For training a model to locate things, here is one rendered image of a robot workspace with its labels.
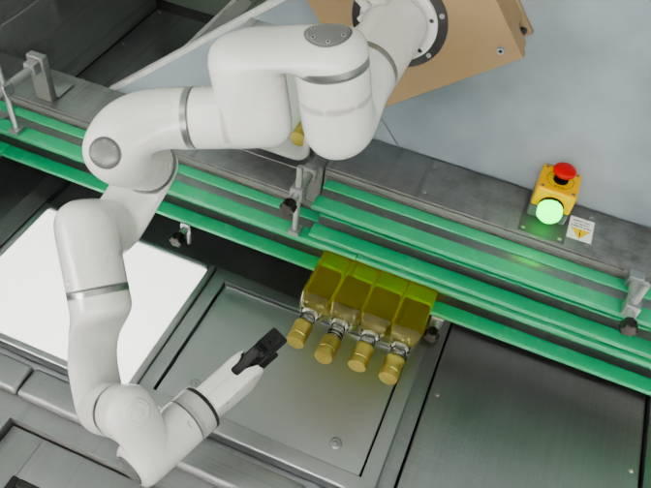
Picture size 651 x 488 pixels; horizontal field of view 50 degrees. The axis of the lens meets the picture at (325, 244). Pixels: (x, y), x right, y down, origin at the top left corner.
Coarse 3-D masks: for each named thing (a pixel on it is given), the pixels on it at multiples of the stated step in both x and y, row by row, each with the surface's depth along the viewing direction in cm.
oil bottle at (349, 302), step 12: (360, 264) 131; (348, 276) 129; (360, 276) 130; (372, 276) 130; (348, 288) 127; (360, 288) 128; (372, 288) 129; (336, 300) 125; (348, 300) 125; (360, 300) 126; (336, 312) 124; (348, 312) 124; (360, 312) 125; (348, 324) 124
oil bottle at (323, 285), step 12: (324, 252) 134; (324, 264) 131; (336, 264) 131; (348, 264) 132; (312, 276) 129; (324, 276) 129; (336, 276) 129; (312, 288) 127; (324, 288) 127; (336, 288) 128; (300, 300) 126; (312, 300) 125; (324, 300) 125; (300, 312) 128; (324, 312) 126
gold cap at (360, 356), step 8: (360, 344) 121; (368, 344) 121; (352, 352) 121; (360, 352) 119; (368, 352) 120; (352, 360) 119; (360, 360) 118; (368, 360) 120; (352, 368) 120; (360, 368) 119
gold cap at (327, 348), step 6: (324, 336) 122; (330, 336) 121; (336, 336) 122; (324, 342) 120; (330, 342) 120; (336, 342) 121; (318, 348) 119; (324, 348) 119; (330, 348) 119; (336, 348) 120; (318, 354) 119; (324, 354) 119; (330, 354) 118; (318, 360) 120; (324, 360) 120; (330, 360) 119
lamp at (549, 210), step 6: (546, 198) 121; (552, 198) 121; (540, 204) 122; (546, 204) 120; (552, 204) 120; (558, 204) 121; (540, 210) 121; (546, 210) 120; (552, 210) 120; (558, 210) 120; (540, 216) 122; (546, 216) 121; (552, 216) 121; (558, 216) 120; (546, 222) 122; (552, 222) 122
